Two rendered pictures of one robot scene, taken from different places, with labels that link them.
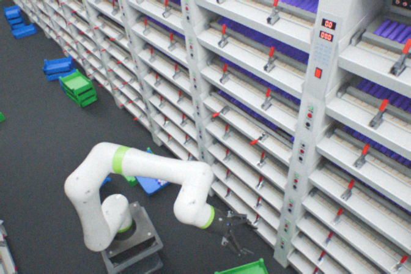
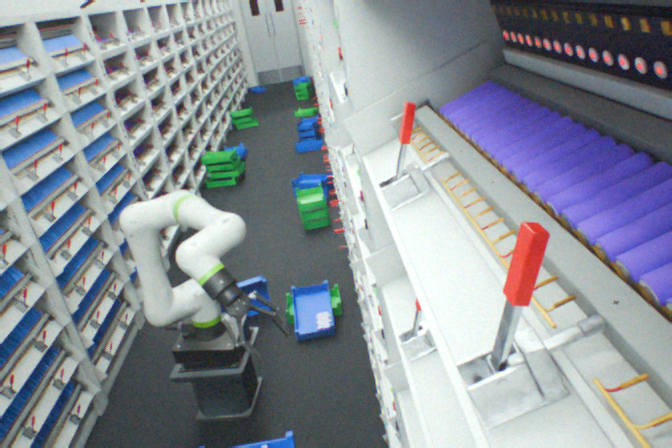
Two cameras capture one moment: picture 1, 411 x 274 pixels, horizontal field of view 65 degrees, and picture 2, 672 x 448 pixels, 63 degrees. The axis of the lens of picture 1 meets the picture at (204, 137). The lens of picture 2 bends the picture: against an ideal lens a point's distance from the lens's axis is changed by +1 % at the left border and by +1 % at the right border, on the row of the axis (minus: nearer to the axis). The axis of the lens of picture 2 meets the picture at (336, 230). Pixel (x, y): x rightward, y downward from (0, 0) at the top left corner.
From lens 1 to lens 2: 1.23 m
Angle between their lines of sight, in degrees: 35
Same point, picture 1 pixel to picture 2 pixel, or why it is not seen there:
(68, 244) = not seen: hidden behind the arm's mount
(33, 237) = (159, 339)
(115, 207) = (193, 285)
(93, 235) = (146, 294)
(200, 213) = (196, 260)
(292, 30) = not seen: hidden behind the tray
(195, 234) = (315, 401)
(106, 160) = (171, 203)
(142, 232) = (224, 341)
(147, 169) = (192, 214)
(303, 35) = not seen: hidden behind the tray
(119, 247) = (190, 345)
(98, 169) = (157, 207)
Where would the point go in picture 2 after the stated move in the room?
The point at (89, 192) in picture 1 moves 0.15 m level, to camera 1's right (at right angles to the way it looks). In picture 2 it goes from (135, 223) to (164, 227)
